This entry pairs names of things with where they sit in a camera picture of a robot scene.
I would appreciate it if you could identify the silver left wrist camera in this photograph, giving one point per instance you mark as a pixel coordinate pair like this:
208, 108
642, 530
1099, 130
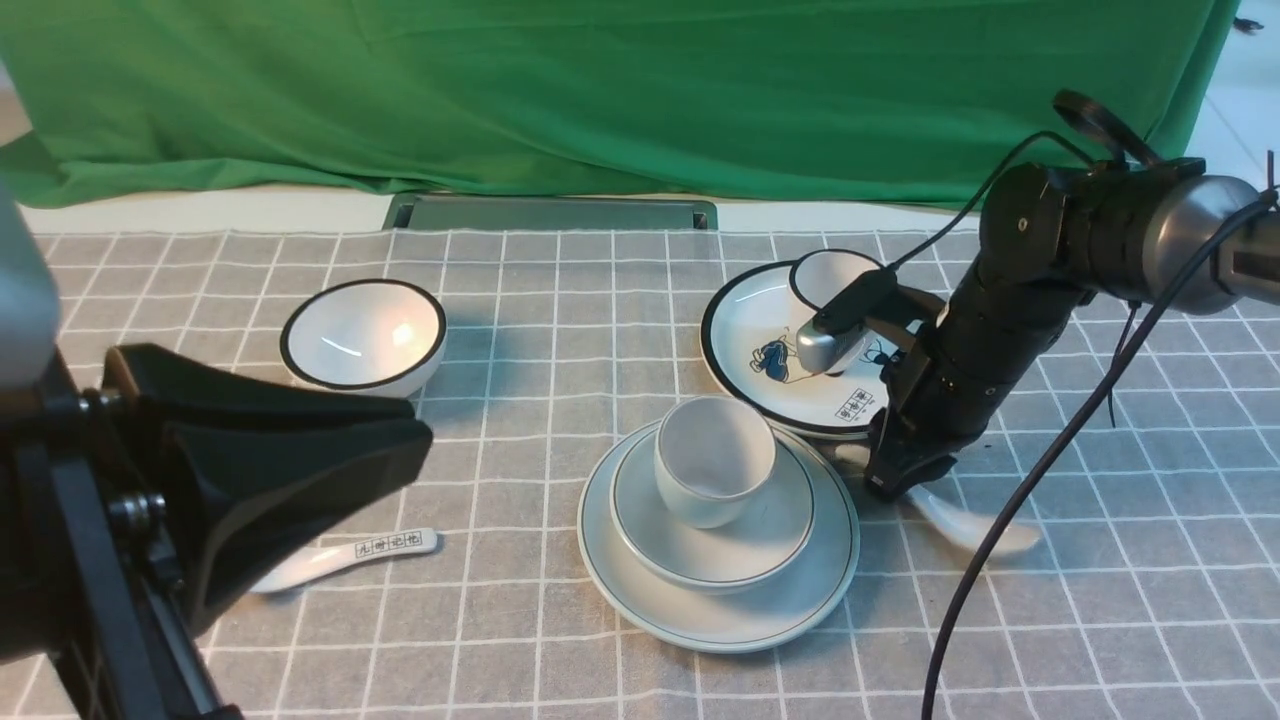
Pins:
30, 302

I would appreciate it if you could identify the small black-rimmed white cup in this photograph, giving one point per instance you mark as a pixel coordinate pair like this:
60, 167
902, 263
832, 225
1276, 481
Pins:
817, 277

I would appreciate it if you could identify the black-rimmed white bowl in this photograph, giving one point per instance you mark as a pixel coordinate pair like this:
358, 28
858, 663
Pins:
376, 337

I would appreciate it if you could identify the white handleless tea cup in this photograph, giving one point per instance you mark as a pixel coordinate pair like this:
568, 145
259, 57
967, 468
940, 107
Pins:
713, 455

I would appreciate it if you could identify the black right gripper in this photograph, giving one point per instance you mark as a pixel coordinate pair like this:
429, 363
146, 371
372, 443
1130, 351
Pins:
1009, 308

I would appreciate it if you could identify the grey checked tablecloth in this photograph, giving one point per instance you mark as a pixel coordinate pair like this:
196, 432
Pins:
1153, 595

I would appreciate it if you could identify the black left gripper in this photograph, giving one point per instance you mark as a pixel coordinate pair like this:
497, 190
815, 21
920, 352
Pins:
250, 472

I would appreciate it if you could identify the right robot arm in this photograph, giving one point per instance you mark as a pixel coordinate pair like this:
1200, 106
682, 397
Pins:
1128, 233

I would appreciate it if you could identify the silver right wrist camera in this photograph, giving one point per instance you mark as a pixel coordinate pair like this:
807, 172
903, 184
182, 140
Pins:
823, 343

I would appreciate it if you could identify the plain white ceramic spoon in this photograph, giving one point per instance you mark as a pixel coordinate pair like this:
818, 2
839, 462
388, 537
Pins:
965, 529

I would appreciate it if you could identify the white shallow bowl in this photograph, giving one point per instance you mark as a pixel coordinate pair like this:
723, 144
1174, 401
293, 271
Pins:
772, 531

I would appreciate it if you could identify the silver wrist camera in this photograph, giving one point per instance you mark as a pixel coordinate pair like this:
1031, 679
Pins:
823, 343
30, 302

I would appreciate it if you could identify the black-rimmed cartoon plate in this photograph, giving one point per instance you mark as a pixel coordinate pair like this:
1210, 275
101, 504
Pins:
747, 339

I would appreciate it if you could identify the large white plate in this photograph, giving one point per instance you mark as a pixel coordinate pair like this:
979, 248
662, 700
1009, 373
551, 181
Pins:
762, 616

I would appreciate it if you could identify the white spoon with characters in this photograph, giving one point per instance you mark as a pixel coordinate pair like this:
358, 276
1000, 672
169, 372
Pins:
310, 564

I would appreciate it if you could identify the green backdrop cloth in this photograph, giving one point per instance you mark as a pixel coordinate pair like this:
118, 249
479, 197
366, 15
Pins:
882, 101

